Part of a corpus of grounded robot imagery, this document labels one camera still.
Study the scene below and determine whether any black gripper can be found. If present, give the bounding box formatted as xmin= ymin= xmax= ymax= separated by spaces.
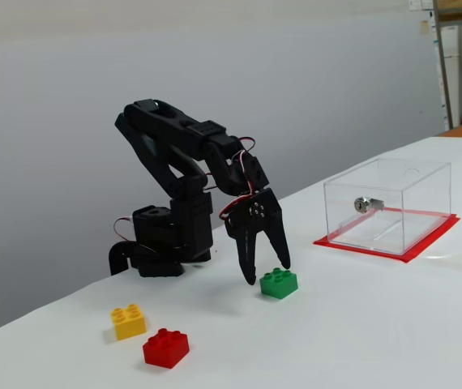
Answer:
xmin=223 ymin=152 xmax=293 ymax=287

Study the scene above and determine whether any green lego brick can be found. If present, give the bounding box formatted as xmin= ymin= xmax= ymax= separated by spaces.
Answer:
xmin=259 ymin=267 xmax=299 ymax=301

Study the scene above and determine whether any silver metal box lock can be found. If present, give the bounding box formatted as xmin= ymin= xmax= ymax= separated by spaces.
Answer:
xmin=353 ymin=196 xmax=385 ymax=215

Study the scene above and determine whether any red lego brick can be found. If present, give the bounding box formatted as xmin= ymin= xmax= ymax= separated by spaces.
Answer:
xmin=142 ymin=327 xmax=190 ymax=370

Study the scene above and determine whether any yellow lego brick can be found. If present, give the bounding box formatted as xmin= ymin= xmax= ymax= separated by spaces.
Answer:
xmin=109 ymin=302 xmax=148 ymax=341

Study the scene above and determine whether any transparent plastic box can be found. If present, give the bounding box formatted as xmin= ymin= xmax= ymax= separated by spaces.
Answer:
xmin=323 ymin=157 xmax=452 ymax=256

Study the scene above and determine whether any black table clamp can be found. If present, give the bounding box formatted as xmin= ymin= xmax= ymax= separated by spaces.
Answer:
xmin=108 ymin=241 xmax=159 ymax=276

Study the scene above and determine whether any red tape square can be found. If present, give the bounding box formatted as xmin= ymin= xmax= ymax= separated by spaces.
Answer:
xmin=313 ymin=206 xmax=461 ymax=264

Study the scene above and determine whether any grey metal shelf rack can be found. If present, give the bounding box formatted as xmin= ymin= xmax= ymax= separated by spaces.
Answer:
xmin=432 ymin=0 xmax=462 ymax=130

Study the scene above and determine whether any white cabinet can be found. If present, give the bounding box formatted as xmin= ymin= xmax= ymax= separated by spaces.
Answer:
xmin=441 ymin=24 xmax=462 ymax=122

